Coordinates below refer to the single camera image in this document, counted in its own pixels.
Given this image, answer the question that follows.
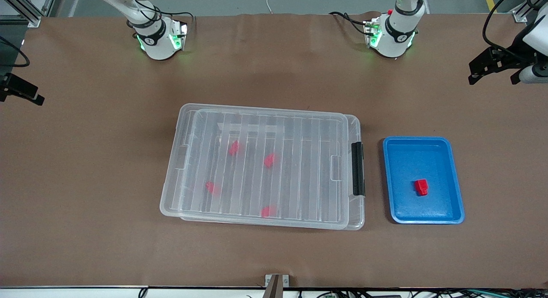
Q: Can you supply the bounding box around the black left base cable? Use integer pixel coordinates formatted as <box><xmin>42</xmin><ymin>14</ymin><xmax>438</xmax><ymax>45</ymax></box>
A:
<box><xmin>329</xmin><ymin>11</ymin><xmax>370</xmax><ymax>36</ymax></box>

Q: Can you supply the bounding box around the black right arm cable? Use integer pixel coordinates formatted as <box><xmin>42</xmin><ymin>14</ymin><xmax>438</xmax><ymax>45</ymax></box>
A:
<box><xmin>0</xmin><ymin>36</ymin><xmax>31</xmax><ymax>69</ymax></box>

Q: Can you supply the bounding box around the black right base cable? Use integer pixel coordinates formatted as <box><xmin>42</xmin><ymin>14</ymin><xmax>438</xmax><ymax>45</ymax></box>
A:
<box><xmin>152</xmin><ymin>5</ymin><xmax>196</xmax><ymax>23</ymax></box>

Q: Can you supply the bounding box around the blue plastic tray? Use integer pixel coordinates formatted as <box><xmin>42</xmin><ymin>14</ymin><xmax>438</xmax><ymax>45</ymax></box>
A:
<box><xmin>382</xmin><ymin>136</ymin><xmax>466</xmax><ymax>225</ymax></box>

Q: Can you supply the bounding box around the clear plastic storage box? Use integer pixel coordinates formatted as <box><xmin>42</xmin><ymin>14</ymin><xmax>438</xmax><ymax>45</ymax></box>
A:
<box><xmin>179</xmin><ymin>103</ymin><xmax>366</xmax><ymax>231</ymax></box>

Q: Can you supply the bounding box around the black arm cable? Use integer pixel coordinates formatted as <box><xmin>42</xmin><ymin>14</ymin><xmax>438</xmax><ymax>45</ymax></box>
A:
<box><xmin>482</xmin><ymin>0</ymin><xmax>536</xmax><ymax>51</ymax></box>
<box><xmin>0</xmin><ymin>36</ymin><xmax>31</xmax><ymax>69</ymax></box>

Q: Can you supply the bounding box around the brown table cover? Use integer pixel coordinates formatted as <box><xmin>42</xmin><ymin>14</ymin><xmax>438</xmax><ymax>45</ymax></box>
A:
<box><xmin>0</xmin><ymin>13</ymin><xmax>548</xmax><ymax>289</ymax></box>

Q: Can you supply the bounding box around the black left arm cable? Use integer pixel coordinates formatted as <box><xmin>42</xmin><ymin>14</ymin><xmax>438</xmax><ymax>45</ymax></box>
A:
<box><xmin>482</xmin><ymin>0</ymin><xmax>536</xmax><ymax>51</ymax></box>

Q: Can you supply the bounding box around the aluminium frame profile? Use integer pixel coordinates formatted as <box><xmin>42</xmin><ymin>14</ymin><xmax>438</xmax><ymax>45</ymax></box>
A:
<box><xmin>0</xmin><ymin>0</ymin><xmax>59</xmax><ymax>28</ymax></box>
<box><xmin>512</xmin><ymin>0</ymin><xmax>548</xmax><ymax>23</ymax></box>

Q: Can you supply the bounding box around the black base cable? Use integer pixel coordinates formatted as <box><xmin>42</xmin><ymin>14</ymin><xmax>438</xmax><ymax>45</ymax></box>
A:
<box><xmin>152</xmin><ymin>5</ymin><xmax>196</xmax><ymax>23</ymax></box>
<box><xmin>329</xmin><ymin>11</ymin><xmax>370</xmax><ymax>36</ymax></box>

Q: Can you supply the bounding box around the black box latch handle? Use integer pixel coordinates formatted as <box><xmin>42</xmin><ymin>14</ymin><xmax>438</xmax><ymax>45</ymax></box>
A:
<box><xmin>351</xmin><ymin>141</ymin><xmax>366</xmax><ymax>197</ymax></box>

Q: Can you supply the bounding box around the clear ribbed plastic lid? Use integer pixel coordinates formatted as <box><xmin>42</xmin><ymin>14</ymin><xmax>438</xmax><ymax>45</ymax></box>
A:
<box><xmin>160</xmin><ymin>103</ymin><xmax>350</xmax><ymax>229</ymax></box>

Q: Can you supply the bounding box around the metal bracket with post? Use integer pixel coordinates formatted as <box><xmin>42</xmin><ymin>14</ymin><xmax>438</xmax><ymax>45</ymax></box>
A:
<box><xmin>263</xmin><ymin>274</ymin><xmax>290</xmax><ymax>298</ymax></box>

